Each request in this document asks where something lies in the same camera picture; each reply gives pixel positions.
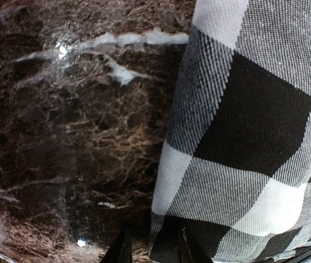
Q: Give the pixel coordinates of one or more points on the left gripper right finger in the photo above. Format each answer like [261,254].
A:
[189,250]

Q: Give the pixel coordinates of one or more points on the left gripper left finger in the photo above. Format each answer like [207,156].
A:
[120,249]

